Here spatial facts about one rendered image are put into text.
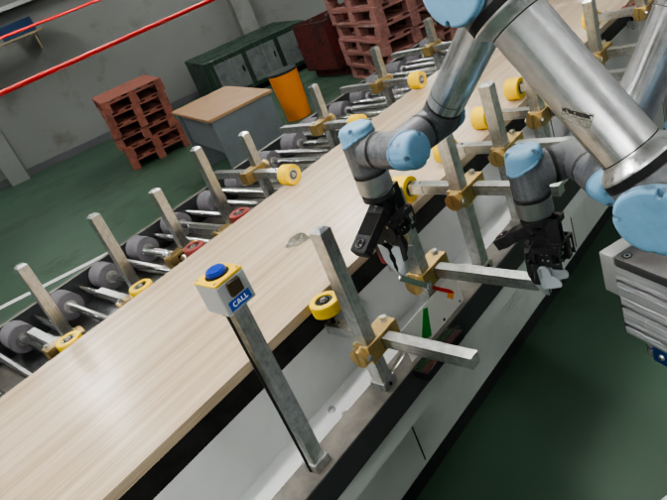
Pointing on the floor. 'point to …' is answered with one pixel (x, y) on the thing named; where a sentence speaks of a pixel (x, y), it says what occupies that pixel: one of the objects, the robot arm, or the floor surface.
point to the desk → (230, 122)
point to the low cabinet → (247, 59)
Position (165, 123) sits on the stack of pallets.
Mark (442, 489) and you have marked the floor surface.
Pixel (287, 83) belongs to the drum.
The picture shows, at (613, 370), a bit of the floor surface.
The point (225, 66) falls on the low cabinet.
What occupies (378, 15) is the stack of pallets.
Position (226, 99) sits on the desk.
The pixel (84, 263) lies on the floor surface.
